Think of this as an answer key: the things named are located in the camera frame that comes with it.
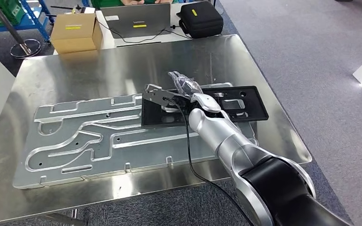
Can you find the blue metal cart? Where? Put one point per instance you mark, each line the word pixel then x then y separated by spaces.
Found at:
pixel 34 18

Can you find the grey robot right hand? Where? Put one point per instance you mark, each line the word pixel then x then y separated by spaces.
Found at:
pixel 187 85

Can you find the grey metal plate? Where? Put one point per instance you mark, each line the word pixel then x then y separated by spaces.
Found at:
pixel 137 149

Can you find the grey laptop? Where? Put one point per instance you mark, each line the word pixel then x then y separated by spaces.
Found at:
pixel 137 18

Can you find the black licence plate frame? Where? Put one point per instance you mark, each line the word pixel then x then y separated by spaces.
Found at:
pixel 255 106

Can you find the black carrying case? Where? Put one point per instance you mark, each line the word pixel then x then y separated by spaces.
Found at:
pixel 201 20

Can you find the steel workbench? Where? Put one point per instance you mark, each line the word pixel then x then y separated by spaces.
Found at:
pixel 106 68

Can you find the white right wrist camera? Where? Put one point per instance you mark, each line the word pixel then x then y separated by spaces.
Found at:
pixel 154 90

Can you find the black camera bracket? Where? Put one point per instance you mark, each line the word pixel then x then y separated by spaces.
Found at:
pixel 176 101

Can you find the white table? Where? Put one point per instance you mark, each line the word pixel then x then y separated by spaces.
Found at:
pixel 109 42

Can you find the brown cardboard box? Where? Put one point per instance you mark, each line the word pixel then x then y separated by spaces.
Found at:
pixel 74 34

